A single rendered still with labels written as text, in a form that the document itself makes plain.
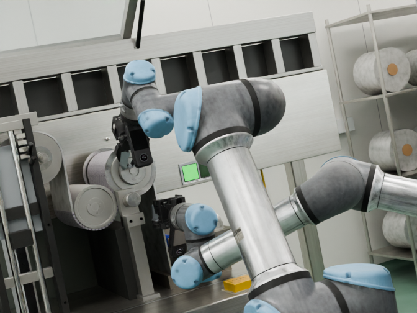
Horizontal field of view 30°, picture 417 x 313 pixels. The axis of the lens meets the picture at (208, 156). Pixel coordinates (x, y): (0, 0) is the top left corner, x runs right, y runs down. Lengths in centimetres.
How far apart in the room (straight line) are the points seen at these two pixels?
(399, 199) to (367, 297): 52
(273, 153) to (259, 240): 138
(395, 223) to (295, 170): 255
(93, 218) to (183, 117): 77
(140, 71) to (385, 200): 65
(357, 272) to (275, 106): 36
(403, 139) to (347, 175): 361
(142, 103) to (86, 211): 43
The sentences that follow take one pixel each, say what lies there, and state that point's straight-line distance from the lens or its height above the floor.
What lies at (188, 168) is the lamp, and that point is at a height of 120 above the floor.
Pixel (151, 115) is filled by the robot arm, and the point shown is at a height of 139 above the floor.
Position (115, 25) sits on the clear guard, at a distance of 254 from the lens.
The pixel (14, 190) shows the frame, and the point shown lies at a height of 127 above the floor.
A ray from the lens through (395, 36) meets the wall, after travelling 600.
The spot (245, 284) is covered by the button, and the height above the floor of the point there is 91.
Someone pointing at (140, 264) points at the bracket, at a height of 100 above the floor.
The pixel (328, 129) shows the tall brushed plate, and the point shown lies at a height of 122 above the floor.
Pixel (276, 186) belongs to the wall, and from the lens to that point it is 537.
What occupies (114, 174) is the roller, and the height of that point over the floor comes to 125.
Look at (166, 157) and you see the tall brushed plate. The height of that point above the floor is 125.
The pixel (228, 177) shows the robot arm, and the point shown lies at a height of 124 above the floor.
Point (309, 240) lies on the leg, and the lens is 299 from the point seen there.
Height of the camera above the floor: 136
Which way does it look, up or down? 3 degrees down
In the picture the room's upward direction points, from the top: 11 degrees counter-clockwise
